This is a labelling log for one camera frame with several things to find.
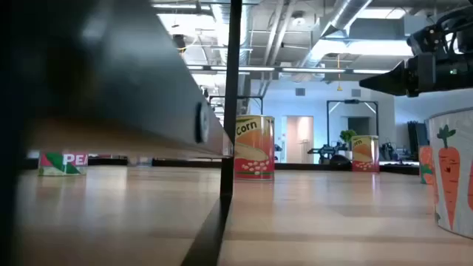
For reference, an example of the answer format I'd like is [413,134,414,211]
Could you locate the pale pink door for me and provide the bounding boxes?
[285,115,315,165]

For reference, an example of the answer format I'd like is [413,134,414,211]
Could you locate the silver round air duct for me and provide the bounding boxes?
[291,0,374,81]

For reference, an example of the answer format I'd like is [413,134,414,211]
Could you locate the black standing panels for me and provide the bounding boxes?
[406,120,430,160]

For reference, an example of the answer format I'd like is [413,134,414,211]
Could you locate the green potted plant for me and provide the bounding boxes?
[339,129,358,160]

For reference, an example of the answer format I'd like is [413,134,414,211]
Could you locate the black table edge rail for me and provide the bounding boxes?
[21,157,421,176]

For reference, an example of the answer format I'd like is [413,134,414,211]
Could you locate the white carrot print can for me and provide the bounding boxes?
[424,106,473,239]

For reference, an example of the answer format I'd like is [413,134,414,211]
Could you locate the large yellow corn can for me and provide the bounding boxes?
[234,115,276,182]

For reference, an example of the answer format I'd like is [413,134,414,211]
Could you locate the small yellow corn can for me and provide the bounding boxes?
[351,134,381,173]

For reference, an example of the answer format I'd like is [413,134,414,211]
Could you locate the orange slice print box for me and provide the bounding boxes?
[418,145,434,185]

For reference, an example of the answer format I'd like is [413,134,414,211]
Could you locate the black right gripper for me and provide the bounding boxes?
[358,51,473,99]

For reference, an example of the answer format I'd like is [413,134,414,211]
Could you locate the round ceiling fixture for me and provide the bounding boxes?
[290,10,307,27]

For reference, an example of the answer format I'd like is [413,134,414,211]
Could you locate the pink green peas can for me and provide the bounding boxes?
[38,151,89,177]

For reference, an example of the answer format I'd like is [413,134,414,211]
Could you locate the yellow hanging cord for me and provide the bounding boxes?
[336,54,344,92]

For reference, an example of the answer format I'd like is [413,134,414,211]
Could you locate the black metal wooden shelf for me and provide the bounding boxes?
[0,0,243,266]

